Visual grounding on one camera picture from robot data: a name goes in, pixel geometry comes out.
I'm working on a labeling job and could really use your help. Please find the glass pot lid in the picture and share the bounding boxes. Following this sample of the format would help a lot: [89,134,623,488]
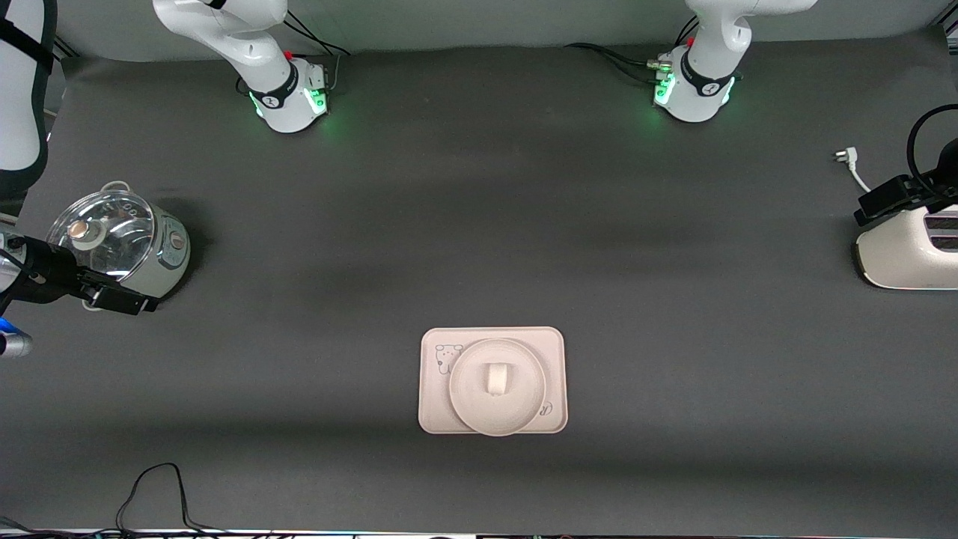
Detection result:
[46,189,156,282]

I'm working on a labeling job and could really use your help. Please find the black looped gripper cable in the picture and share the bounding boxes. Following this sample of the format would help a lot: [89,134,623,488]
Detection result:
[906,105,958,197]

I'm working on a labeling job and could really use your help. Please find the thin black table cable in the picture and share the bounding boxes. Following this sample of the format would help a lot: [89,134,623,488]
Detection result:
[0,463,270,537]

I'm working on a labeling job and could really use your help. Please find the cream toaster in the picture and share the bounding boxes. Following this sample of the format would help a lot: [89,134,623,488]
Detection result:
[853,206,958,290]

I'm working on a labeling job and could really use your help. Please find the cream tray with rabbit print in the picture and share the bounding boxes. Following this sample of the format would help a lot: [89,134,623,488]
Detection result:
[418,326,569,435]

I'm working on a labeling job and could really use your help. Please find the silver electric cooking pot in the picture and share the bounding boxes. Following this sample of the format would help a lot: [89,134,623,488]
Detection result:
[46,180,192,310]

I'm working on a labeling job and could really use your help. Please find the white power plug with cord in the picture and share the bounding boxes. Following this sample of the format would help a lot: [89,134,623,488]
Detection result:
[833,147,873,194]

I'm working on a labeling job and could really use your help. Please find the round cream plate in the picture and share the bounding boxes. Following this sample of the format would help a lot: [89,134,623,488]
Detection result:
[448,338,546,437]

